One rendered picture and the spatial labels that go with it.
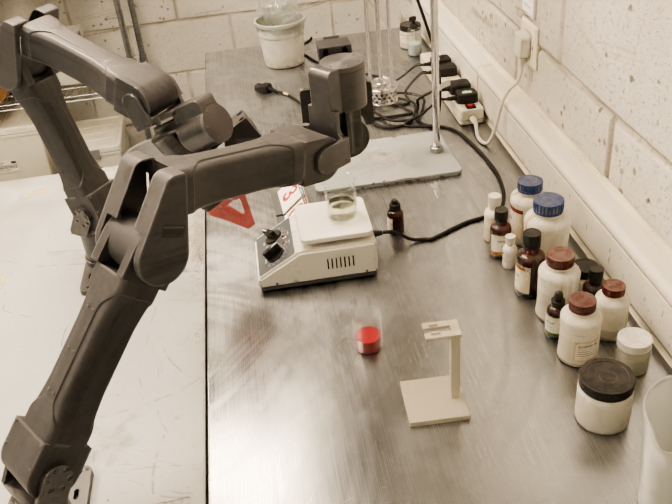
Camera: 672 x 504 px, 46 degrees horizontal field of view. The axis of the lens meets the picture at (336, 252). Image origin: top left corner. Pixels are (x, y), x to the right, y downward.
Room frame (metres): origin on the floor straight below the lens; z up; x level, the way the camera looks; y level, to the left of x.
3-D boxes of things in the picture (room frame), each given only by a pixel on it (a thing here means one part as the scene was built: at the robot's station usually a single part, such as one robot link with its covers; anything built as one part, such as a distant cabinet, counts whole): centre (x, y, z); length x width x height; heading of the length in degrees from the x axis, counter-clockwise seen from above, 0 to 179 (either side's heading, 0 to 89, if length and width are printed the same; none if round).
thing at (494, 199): (1.15, -0.28, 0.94); 0.03 x 0.03 x 0.09
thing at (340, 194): (1.13, -0.01, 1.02); 0.06 x 0.05 x 0.08; 105
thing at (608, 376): (0.71, -0.32, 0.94); 0.07 x 0.07 x 0.07
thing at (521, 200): (1.14, -0.33, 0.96); 0.06 x 0.06 x 0.11
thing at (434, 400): (0.77, -0.11, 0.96); 0.08 x 0.08 x 0.13; 2
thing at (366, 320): (0.90, -0.03, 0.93); 0.04 x 0.04 x 0.06
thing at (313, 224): (1.13, 0.00, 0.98); 0.12 x 0.12 x 0.01; 4
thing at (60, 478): (0.62, 0.36, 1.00); 0.09 x 0.06 x 0.06; 41
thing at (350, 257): (1.13, 0.03, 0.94); 0.22 x 0.13 x 0.08; 94
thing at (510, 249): (1.06, -0.28, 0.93); 0.02 x 0.02 x 0.06
